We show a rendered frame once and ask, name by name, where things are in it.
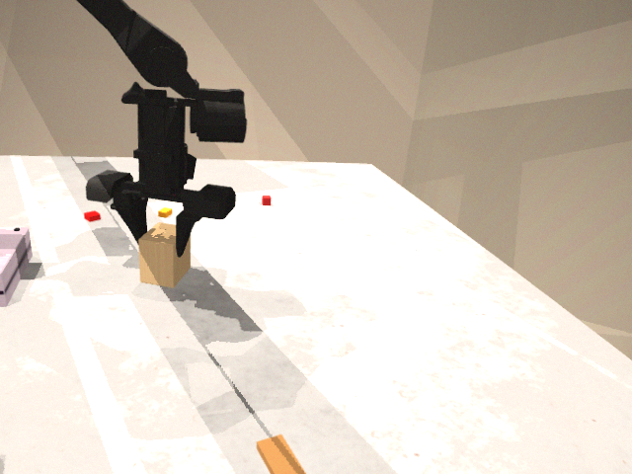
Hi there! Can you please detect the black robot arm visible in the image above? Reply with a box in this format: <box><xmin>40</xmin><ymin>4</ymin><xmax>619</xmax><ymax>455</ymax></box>
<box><xmin>78</xmin><ymin>0</ymin><xmax>248</xmax><ymax>144</ymax></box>

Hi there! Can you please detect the small yellow block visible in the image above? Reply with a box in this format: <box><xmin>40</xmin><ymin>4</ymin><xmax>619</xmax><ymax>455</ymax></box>
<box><xmin>158</xmin><ymin>207</ymin><xmax>172</xmax><ymax>218</ymax></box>

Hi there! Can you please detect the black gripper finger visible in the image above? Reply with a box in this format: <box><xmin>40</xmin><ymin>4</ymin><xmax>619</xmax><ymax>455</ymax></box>
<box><xmin>176</xmin><ymin>210</ymin><xmax>203</xmax><ymax>258</ymax></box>
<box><xmin>111</xmin><ymin>198</ymin><xmax>148</xmax><ymax>245</ymax></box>

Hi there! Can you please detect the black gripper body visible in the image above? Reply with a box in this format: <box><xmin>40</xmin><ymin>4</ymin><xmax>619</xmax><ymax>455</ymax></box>
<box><xmin>85</xmin><ymin>140</ymin><xmax>236</xmax><ymax>219</ymax></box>

